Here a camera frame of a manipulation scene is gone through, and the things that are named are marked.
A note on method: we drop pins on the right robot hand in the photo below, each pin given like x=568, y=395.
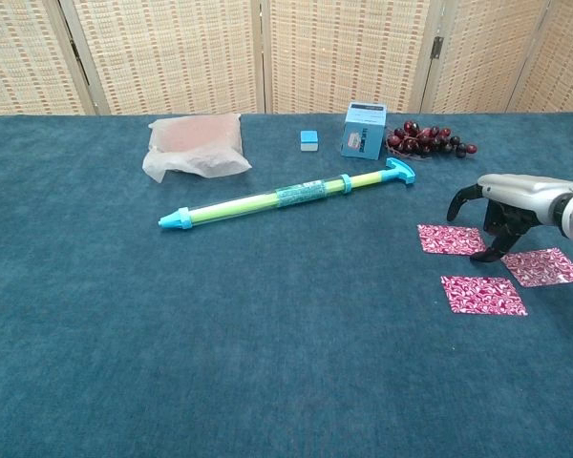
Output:
x=520, y=195

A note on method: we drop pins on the dark red grape bunch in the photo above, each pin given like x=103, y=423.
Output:
x=425, y=140

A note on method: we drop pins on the black screen hinge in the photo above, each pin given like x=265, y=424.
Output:
x=438, y=47
x=75, y=50

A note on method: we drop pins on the light blue carton box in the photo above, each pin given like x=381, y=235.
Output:
x=363, y=133

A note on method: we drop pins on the small blue eraser block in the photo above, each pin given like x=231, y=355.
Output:
x=309, y=141

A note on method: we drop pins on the teal green toy water pump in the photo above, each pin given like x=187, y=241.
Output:
x=267, y=200

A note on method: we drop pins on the translucent bag with pink content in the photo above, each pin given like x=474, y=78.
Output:
x=196, y=143

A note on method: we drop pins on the teal blue table cloth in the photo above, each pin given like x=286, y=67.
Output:
x=172, y=334

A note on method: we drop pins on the woven bamboo folding screen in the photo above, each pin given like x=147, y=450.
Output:
x=172, y=52

